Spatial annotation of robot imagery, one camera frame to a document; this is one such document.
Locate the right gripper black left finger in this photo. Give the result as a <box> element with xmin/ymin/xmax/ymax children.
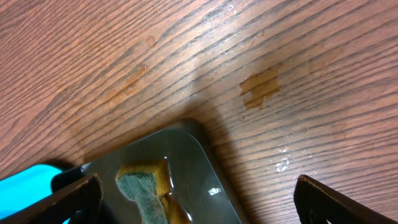
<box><xmin>1</xmin><ymin>174</ymin><xmax>103</xmax><ymax>224</ymax></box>

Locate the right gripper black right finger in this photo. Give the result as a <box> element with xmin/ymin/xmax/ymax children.
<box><xmin>294</xmin><ymin>175</ymin><xmax>397</xmax><ymax>224</ymax></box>

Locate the green yellow sponge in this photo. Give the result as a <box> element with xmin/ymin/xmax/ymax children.
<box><xmin>115</xmin><ymin>159</ymin><xmax>192</xmax><ymax>224</ymax></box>

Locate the teal plastic tray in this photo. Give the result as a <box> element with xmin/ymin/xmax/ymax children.
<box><xmin>1</xmin><ymin>164</ymin><xmax>62</xmax><ymax>220</ymax></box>

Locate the black water tray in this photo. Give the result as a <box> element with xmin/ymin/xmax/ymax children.
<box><xmin>51</xmin><ymin>119</ymin><xmax>250</xmax><ymax>223</ymax></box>

